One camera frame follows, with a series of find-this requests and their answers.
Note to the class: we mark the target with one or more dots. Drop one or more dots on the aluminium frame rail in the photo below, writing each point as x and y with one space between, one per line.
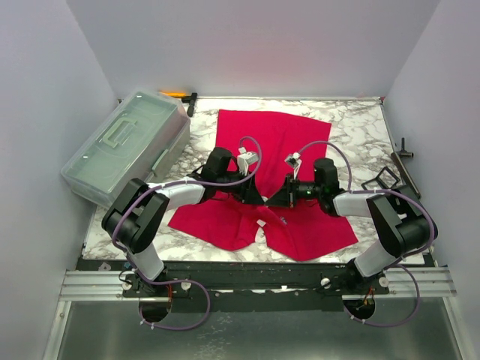
98 286

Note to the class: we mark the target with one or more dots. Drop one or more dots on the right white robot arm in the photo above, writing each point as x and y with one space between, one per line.
402 224

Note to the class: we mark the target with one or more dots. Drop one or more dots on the black wire tray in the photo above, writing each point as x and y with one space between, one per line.
386 178

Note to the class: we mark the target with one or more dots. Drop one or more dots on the black rod with knob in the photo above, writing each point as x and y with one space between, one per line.
398 157

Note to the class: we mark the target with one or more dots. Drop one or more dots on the black clamp tool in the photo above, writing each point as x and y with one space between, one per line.
190 100

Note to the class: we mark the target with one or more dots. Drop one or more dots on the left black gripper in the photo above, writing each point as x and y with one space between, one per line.
248 193

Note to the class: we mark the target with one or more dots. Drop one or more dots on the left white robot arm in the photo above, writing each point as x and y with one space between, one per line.
133 219

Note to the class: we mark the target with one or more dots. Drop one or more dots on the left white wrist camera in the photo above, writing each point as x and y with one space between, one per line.
245 159

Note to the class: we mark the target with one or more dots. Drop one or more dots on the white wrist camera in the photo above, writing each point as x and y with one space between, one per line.
245 159
294 161

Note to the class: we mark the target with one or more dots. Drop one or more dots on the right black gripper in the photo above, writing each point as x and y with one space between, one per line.
291 192

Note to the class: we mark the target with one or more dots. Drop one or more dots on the black metal base rail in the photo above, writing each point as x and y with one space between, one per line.
193 287

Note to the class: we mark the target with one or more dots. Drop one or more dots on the red t-shirt garment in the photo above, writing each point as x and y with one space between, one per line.
301 233

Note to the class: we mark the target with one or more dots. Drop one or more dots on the clear plastic storage box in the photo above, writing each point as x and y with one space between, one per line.
142 138

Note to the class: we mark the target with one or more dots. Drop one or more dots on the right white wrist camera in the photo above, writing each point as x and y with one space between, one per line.
294 161

